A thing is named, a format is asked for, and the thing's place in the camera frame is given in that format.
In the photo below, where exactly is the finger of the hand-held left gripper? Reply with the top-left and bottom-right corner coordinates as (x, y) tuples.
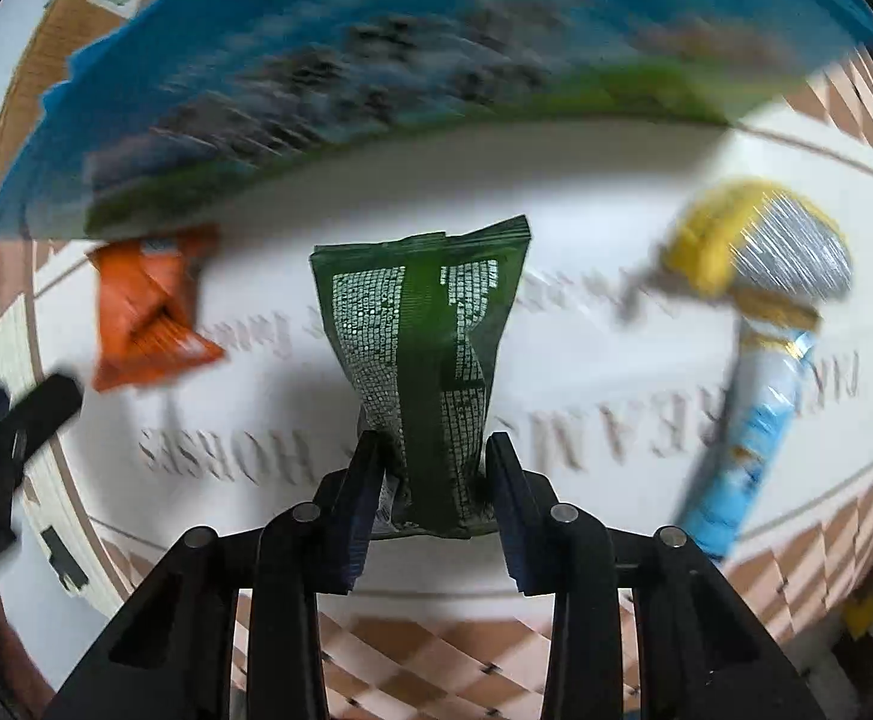
(0, 373), (85, 571)

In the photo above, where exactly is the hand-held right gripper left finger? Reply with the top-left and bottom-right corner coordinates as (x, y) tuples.
(44, 430), (386, 720)

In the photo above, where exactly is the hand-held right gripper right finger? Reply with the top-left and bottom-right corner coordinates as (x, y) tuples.
(485, 433), (829, 720)

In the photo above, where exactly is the orange snack packet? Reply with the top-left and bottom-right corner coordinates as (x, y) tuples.
(86, 226), (227, 392)

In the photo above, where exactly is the green snack packet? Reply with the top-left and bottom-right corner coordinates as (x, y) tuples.
(310, 215), (533, 540)

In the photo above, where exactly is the yellow and blue snack packet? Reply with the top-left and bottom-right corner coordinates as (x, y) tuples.
(635, 178), (855, 562)

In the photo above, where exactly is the large blue snack bag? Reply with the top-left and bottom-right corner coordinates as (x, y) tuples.
(0, 0), (873, 242)

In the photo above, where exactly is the printed white blanket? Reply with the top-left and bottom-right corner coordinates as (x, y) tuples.
(0, 37), (873, 720)

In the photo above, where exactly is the cardboard box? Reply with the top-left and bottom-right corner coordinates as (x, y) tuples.
(0, 0), (208, 196)

